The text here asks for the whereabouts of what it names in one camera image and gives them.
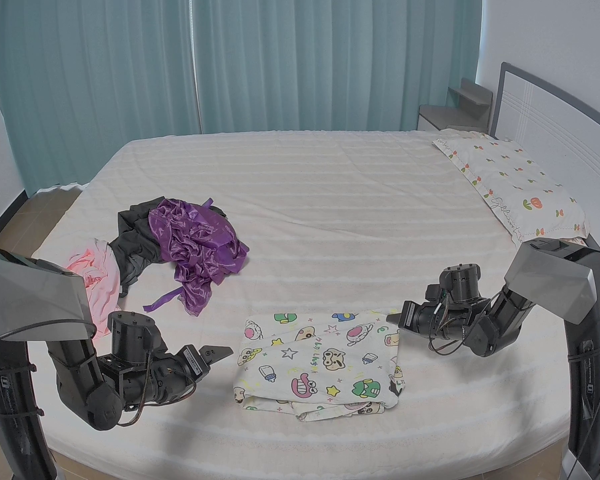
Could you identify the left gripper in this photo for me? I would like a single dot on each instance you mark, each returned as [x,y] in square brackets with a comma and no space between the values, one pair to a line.
[177,373]

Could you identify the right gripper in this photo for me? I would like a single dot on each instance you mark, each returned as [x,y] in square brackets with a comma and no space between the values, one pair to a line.
[430,320]

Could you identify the white printed pyjama top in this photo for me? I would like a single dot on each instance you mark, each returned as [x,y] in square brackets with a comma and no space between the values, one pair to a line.
[320,363]

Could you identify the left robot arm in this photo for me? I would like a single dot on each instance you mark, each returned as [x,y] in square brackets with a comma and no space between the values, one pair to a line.
[30,293]

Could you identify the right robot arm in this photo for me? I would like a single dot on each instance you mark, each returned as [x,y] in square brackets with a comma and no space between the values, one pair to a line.
[550,283]

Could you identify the bed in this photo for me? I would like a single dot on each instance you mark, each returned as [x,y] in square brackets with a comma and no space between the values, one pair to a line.
[330,208]

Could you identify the pink garment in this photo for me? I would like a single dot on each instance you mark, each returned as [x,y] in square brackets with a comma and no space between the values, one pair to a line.
[100,283]

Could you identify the dark grey garment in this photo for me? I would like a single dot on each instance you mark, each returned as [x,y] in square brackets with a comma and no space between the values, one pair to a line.
[135,258]

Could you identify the purple satin garment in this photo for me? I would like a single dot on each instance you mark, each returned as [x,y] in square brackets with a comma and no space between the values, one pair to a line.
[195,238]

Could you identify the white printed pillow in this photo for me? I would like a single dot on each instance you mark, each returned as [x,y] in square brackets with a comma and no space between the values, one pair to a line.
[515,188]

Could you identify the grey bedside table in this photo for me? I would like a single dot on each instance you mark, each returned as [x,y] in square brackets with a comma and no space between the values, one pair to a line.
[455,115]

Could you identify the blue-green curtain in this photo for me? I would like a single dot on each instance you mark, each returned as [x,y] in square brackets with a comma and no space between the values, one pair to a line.
[340,48]
[95,68]

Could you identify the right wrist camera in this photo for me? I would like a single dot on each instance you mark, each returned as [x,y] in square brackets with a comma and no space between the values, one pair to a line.
[436,294]

